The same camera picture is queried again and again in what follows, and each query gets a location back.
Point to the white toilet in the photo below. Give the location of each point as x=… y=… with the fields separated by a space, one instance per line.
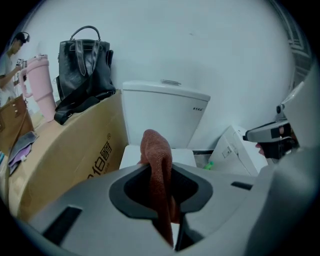
x=160 y=110

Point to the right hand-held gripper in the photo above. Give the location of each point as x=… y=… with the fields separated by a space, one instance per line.
x=300 y=112

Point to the red-brown wiping cloth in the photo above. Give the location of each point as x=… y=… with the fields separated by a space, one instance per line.
x=155 y=150

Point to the large brown cardboard box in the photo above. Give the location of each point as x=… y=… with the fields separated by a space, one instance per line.
x=75 y=140

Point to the black leather backpack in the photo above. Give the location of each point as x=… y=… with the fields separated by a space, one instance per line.
x=75 y=67

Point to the purple cloth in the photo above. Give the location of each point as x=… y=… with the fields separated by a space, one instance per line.
x=18 y=160

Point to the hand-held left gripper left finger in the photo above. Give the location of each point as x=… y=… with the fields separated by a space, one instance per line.
x=95 y=200

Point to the green bottle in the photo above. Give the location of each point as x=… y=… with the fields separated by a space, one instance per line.
x=209 y=165

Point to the grey cloth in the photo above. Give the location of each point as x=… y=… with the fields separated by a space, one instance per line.
x=23 y=141

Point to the white cardboard box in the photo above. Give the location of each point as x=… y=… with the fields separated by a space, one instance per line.
x=232 y=150

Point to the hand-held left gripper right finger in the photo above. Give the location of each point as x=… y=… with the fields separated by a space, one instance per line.
x=220 y=200

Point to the window grille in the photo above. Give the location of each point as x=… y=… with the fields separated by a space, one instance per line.
x=300 y=50

